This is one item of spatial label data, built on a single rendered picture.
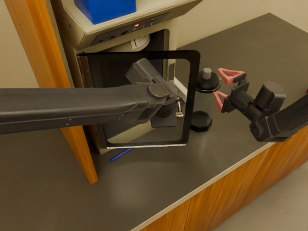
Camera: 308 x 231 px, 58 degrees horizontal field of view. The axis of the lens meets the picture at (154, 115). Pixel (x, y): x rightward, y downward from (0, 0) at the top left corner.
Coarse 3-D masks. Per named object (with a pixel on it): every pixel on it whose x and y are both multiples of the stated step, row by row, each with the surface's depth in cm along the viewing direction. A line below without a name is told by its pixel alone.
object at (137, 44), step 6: (144, 36) 83; (126, 42) 80; (132, 42) 80; (138, 42) 81; (144, 42) 83; (108, 48) 80; (114, 48) 80; (120, 48) 80; (126, 48) 80; (132, 48) 81; (138, 48) 82
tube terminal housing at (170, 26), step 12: (60, 0) 60; (72, 0) 61; (60, 12) 64; (60, 24) 69; (156, 24) 78; (168, 24) 80; (60, 36) 75; (132, 36) 76; (168, 36) 87; (72, 48) 69; (96, 48) 72; (168, 48) 87; (72, 60) 75; (72, 72) 82; (96, 144) 100
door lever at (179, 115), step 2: (178, 102) 82; (180, 102) 82; (176, 104) 83; (178, 104) 83; (180, 104) 83; (182, 104) 83; (176, 106) 84; (178, 106) 82; (180, 106) 82; (182, 106) 84; (178, 108) 82; (180, 108) 82; (178, 110) 82; (180, 110) 81; (176, 112) 81; (178, 112) 80; (180, 112) 80; (182, 112) 80; (176, 114) 80; (178, 114) 80; (180, 114) 80; (182, 114) 80; (176, 116) 80; (178, 116) 80; (180, 116) 80; (182, 116) 80; (176, 118) 80; (178, 118) 81; (180, 118) 80; (182, 118) 80
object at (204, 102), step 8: (200, 88) 93; (216, 88) 93; (200, 96) 96; (208, 96) 96; (200, 104) 99; (208, 104) 99; (192, 112) 104; (200, 112) 102; (208, 112) 102; (192, 120) 107; (200, 120) 105; (208, 120) 106
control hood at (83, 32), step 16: (144, 0) 62; (160, 0) 62; (176, 0) 62; (192, 0) 64; (80, 16) 57; (128, 16) 58; (144, 16) 60; (176, 16) 76; (80, 32) 56; (96, 32) 56; (80, 48) 64
